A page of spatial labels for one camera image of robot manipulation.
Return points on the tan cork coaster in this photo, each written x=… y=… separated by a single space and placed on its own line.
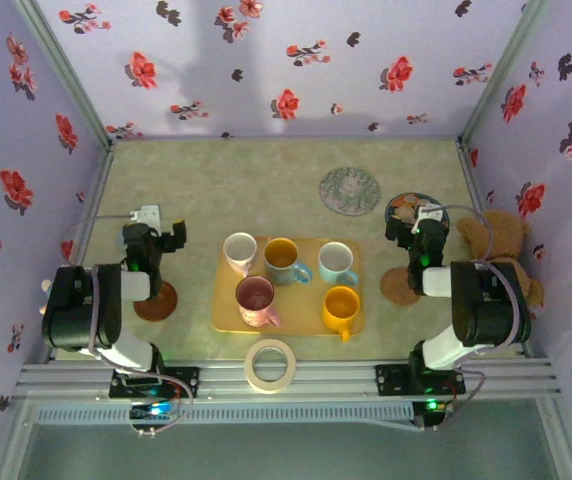
x=393 y=287

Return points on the dark blue bear coaster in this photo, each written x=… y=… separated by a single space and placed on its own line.
x=401 y=200

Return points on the pale pink cup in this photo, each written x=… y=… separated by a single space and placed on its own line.
x=240 y=250

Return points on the brown wooden coaster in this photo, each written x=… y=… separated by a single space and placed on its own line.
x=158 y=310

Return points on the light blue mug white inside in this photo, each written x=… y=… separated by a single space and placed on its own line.
x=335 y=260

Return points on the green floral bunny coaster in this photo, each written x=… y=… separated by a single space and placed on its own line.
x=350 y=191

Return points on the pink marbled mug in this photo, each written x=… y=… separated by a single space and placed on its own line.
x=255 y=297

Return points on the blue mug yellow inside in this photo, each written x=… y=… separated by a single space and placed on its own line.
x=282 y=257

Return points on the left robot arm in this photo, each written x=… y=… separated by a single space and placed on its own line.
x=81 y=310

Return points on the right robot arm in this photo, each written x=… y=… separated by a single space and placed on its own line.
x=486 y=305

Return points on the brown teddy bear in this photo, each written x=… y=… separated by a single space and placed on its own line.
x=506 y=230

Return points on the small pink plush toy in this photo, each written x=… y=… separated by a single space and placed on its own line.
x=46 y=295

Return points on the yellow tray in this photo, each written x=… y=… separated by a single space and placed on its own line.
x=306 y=310

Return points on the right circuit board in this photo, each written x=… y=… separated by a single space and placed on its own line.
x=433 y=406

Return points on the circuit board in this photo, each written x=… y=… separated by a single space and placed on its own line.
x=433 y=406
x=153 y=411

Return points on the masking tape roll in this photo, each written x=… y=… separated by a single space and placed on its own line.
x=253 y=375

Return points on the left circuit board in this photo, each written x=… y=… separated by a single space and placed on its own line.
x=153 y=411

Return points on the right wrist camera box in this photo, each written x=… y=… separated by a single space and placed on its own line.
x=430 y=212

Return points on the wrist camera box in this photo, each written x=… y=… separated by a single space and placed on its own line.
x=148 y=214
x=430 y=212

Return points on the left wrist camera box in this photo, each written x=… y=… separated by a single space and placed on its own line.
x=148 y=214

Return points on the right aluminium side rail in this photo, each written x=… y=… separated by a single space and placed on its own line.
x=471 y=175

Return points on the aluminium side rail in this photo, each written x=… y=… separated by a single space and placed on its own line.
x=471 y=175
x=97 y=190

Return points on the left aluminium side rail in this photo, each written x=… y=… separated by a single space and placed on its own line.
x=97 y=190

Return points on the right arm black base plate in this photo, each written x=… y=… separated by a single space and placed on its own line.
x=391 y=380

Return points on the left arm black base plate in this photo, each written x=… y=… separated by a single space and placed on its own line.
x=186 y=382

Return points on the aluminium mounting rail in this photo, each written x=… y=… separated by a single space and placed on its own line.
x=326 y=375

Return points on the right aluminium corner post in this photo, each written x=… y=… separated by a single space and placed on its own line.
x=501 y=75

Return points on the aluminium corner post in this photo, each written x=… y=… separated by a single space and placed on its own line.
x=501 y=75
x=67 y=75

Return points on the left aluminium corner post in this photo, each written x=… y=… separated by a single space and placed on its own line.
x=67 y=75

